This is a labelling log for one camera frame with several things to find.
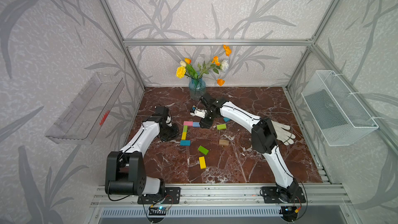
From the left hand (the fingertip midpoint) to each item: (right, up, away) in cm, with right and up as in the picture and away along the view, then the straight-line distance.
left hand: (178, 134), depth 86 cm
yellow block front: (+13, -14, -3) cm, 20 cm away
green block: (+14, -10, +2) cm, 17 cm away
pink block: (+4, +4, +13) cm, 14 cm away
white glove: (+63, -2, +9) cm, 64 cm away
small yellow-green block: (+2, -3, +8) cm, 8 cm away
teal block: (+3, -6, +5) cm, 8 cm away
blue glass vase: (+9, +27, +19) cm, 34 cm away
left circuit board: (-7, -33, -14) cm, 37 cm away
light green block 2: (+2, +2, +11) cm, 11 cm away
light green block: (+25, +2, +13) cm, 28 cm away
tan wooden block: (+26, -6, +5) cm, 27 cm away
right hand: (+13, +7, +8) cm, 17 cm away
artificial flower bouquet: (+2, +39, +14) cm, 42 cm away
